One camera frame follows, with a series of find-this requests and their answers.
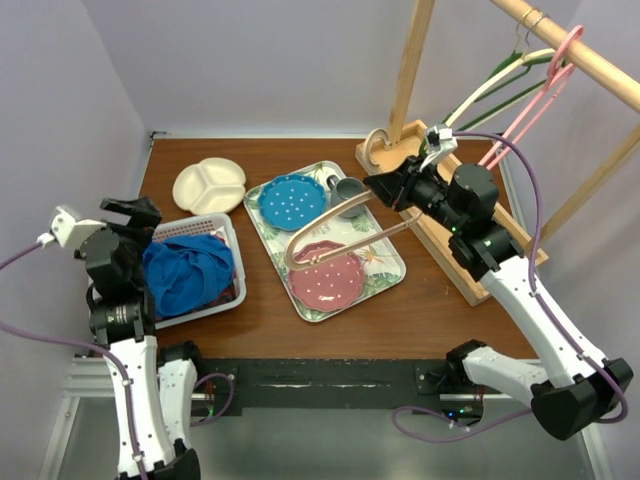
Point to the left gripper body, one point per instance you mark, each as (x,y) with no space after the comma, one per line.
(136,238)

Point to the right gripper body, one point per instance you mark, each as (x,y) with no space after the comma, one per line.
(417,183)

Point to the blue tank top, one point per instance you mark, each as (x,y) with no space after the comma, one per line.
(186,272)

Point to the red tank top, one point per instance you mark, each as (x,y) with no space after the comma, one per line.
(229,293)

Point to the cream wooden hanger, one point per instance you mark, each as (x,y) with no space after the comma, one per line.
(517,65)

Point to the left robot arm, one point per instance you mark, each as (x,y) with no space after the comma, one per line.
(152,390)

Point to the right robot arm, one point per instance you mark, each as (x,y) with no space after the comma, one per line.
(576,384)

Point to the grey ceramic mug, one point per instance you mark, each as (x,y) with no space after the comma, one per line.
(342,190)

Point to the cream divided plate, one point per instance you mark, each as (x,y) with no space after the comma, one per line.
(213,185)

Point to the white plastic basket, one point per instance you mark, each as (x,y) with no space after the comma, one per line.
(221,226)

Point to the blue dotted plate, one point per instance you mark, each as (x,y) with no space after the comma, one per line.
(290,202)

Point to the pink dotted plate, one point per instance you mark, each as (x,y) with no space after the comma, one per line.
(329,286)

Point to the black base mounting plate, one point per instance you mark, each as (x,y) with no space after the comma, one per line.
(338,384)

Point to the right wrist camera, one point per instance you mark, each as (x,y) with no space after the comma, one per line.
(440,142)

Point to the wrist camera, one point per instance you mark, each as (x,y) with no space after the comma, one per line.
(440,142)
(68,230)

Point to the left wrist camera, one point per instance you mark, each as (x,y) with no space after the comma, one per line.
(68,230)

